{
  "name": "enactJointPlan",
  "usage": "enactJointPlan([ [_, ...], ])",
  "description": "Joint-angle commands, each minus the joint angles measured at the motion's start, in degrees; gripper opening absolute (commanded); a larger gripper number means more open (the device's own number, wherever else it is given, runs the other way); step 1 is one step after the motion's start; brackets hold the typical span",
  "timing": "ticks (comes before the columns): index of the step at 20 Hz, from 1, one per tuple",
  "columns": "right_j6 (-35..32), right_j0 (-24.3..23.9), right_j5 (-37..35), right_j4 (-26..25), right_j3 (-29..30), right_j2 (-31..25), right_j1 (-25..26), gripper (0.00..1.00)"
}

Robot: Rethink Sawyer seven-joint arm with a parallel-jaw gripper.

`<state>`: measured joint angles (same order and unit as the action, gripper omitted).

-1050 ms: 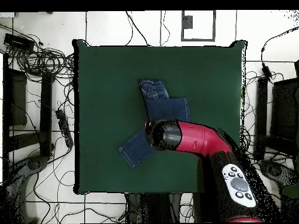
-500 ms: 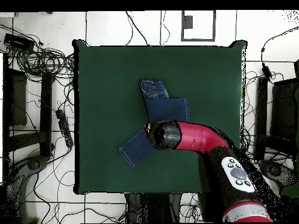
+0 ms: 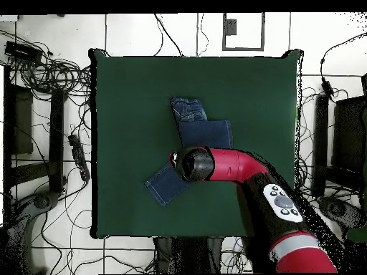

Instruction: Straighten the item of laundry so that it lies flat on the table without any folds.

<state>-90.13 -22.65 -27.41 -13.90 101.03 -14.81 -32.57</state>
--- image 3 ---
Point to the black rectangular box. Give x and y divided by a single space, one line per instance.
21 51

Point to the dark green table cloth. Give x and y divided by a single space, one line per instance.
129 114

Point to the black power strip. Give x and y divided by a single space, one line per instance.
78 156

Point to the small grey square plate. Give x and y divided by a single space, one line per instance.
230 27

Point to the grey stand base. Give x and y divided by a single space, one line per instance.
43 200

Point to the grey square floor frame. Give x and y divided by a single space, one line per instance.
262 31

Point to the black metal stand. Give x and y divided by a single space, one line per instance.
56 129
348 134

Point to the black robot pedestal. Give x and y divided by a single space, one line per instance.
189 255

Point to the black power adapter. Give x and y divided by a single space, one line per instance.
327 87

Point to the dark stand base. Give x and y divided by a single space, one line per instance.
335 209

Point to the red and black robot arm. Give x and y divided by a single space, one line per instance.
238 166

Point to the blue denim jeans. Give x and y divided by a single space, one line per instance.
206 134

